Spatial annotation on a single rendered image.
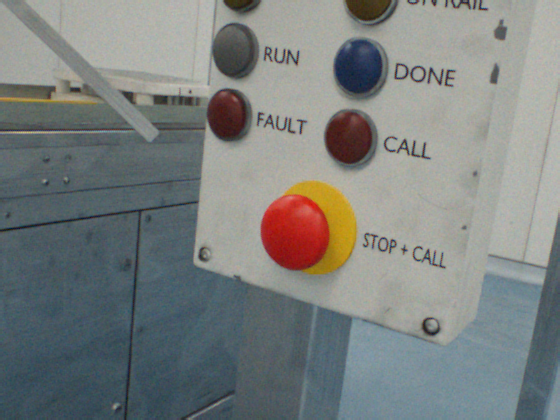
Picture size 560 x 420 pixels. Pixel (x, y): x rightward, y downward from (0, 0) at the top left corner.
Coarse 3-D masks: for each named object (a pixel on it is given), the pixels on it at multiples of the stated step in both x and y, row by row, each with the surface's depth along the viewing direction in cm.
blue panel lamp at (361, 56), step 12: (348, 48) 35; (360, 48) 34; (372, 48) 34; (336, 60) 35; (348, 60) 35; (360, 60) 34; (372, 60) 34; (336, 72) 35; (348, 72) 35; (360, 72) 34; (372, 72) 34; (348, 84) 35; (360, 84) 35; (372, 84) 34
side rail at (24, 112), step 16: (0, 112) 98; (16, 112) 100; (32, 112) 102; (48, 112) 104; (64, 112) 107; (80, 112) 109; (96, 112) 112; (112, 112) 115; (144, 112) 121; (160, 112) 125; (176, 112) 128; (192, 112) 132
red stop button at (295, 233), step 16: (272, 208) 36; (288, 208) 35; (304, 208) 35; (320, 208) 35; (272, 224) 36; (288, 224) 35; (304, 224) 35; (320, 224) 35; (272, 240) 36; (288, 240) 35; (304, 240) 35; (320, 240) 35; (272, 256) 36; (288, 256) 36; (304, 256) 35; (320, 256) 35
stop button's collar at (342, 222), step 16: (288, 192) 38; (304, 192) 38; (320, 192) 37; (336, 192) 37; (336, 208) 37; (336, 224) 37; (352, 224) 36; (336, 240) 37; (352, 240) 36; (336, 256) 37; (304, 272) 38; (320, 272) 38
